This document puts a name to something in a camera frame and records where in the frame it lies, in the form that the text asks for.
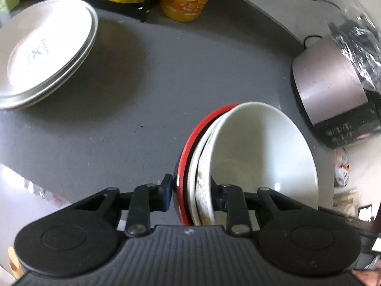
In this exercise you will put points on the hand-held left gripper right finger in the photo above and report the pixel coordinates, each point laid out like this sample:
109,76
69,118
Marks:
235,202

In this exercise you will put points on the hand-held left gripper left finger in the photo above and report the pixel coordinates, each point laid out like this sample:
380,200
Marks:
168,192

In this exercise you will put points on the red rimmed bowl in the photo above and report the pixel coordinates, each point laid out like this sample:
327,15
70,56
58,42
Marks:
186,166

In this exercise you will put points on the patterned white bowl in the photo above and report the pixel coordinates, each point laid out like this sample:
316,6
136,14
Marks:
201,166

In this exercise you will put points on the plain white bowl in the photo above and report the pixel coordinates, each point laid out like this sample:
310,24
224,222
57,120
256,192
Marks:
262,149

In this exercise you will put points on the person's right hand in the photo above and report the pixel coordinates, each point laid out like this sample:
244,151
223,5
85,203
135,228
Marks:
369,278

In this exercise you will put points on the small sachet packet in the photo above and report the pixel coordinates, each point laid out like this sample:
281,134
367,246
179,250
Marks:
341,168

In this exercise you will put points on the clear plastic bag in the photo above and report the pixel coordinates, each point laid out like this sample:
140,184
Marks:
360,50

